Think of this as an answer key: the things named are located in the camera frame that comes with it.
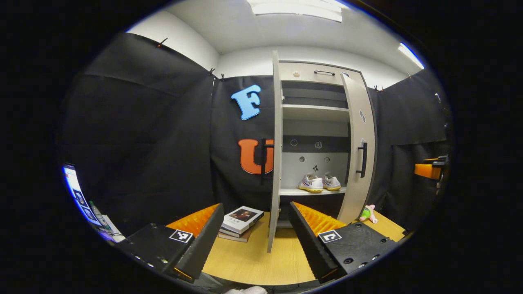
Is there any ceiling light panel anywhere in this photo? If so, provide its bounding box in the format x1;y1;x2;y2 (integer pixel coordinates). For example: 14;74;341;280
398;42;425;70
246;0;343;23

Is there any clear plastic bottle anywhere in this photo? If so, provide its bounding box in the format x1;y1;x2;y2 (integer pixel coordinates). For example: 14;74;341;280
89;200;109;229

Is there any white cabinet shelf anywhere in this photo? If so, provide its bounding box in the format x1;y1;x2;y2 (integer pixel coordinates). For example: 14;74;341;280
280;186;347;196
282;104;350;122

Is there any computer monitor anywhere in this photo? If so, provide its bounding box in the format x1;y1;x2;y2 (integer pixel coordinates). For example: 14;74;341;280
62;163;103;227

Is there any grey shoe cabinet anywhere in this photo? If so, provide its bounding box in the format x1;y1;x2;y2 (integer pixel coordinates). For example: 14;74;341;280
278;60;373;229

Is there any grey shoe cabinet door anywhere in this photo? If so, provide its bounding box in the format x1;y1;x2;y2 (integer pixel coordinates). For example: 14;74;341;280
261;51;284;254
337;73;376;225

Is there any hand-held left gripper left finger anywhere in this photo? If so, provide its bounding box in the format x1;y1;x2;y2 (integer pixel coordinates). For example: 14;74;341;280
116;203;225;283

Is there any brown book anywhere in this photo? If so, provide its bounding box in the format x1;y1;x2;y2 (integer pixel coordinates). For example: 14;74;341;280
218;227;254;243

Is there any green and pink plush toy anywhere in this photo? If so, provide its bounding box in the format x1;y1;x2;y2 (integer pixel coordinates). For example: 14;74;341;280
360;204;378;224

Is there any grey cabinet drawer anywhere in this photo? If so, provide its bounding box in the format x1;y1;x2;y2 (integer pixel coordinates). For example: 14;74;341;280
280;61;362;87

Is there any black metal stand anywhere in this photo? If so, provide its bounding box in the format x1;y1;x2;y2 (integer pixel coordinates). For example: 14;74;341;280
434;93;452;135

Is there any white shoe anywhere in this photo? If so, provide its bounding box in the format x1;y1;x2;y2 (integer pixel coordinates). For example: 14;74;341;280
297;174;324;193
322;172;342;192

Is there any grey photo cover book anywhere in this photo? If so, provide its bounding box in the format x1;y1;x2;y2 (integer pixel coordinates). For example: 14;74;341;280
221;205;265;234

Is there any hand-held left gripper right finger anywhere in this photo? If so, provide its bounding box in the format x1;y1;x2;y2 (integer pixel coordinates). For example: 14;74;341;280
288;201;400;283

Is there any black backdrop cloth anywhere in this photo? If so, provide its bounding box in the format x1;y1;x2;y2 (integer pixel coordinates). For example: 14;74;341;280
57;33;452;239

